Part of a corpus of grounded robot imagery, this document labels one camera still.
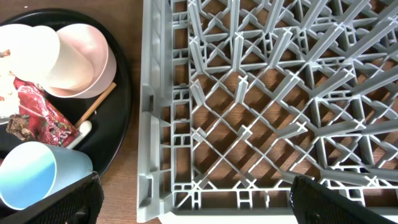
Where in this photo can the wooden chopstick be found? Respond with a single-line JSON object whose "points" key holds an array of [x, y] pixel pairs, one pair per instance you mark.
{"points": [[96, 104]]}

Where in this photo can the red snack wrapper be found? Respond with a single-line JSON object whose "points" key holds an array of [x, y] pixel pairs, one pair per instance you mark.
{"points": [[47, 124]]}

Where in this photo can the grey plate with rice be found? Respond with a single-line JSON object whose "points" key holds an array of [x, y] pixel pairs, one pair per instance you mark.
{"points": [[9, 96]]}

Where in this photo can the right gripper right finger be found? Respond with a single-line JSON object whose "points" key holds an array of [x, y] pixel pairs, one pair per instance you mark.
{"points": [[312, 203]]}

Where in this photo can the cream cup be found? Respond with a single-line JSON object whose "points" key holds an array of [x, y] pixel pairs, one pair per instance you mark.
{"points": [[39, 55]]}

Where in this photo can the white plastic fork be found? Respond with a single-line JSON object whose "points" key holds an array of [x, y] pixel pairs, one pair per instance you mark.
{"points": [[84, 129]]}

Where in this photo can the pink bowl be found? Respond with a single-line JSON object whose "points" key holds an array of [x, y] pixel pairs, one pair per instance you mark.
{"points": [[92, 44]]}

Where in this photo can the round black tray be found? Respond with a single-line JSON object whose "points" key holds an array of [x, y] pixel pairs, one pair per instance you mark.
{"points": [[111, 122]]}

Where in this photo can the blue cup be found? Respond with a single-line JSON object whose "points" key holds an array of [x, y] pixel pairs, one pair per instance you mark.
{"points": [[32, 171]]}

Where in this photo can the brown food chunk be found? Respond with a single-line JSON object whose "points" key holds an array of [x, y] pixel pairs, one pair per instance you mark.
{"points": [[17, 126]]}

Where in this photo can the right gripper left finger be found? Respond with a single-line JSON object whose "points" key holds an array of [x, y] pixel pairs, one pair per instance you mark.
{"points": [[80, 202]]}

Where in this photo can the grey dishwasher rack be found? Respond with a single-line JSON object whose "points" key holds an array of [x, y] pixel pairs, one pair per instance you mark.
{"points": [[238, 98]]}

